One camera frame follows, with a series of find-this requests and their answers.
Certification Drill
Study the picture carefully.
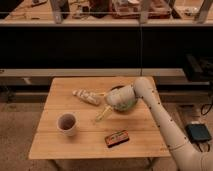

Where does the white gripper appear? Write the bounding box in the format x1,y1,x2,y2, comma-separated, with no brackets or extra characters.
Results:
96,85,136,121

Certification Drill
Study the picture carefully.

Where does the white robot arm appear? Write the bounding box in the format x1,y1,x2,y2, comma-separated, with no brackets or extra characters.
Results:
105,77,213,171

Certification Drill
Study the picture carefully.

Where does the beige plush toy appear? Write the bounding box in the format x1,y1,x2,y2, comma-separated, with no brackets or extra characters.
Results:
72,89,101,106

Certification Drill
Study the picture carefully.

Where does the green plate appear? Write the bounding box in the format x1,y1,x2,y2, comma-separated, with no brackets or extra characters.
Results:
110,85,138,112

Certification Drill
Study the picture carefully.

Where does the black orange snack box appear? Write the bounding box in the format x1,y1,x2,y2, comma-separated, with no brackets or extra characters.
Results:
105,130,130,148

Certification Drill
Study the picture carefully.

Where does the wooden table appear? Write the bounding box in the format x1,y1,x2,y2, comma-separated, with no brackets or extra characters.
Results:
28,76,172,171

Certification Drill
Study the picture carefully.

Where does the black power adapter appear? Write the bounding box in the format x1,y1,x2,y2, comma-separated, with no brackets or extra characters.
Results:
185,124,212,142

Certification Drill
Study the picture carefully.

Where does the black box on shelf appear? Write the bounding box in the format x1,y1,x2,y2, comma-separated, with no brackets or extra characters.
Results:
183,54,213,82

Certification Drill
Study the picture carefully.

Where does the long wooden workbench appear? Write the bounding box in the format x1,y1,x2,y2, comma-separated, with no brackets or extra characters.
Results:
0,0,213,27

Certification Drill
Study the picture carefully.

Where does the black cable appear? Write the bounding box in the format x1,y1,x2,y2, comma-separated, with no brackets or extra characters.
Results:
199,99,213,158

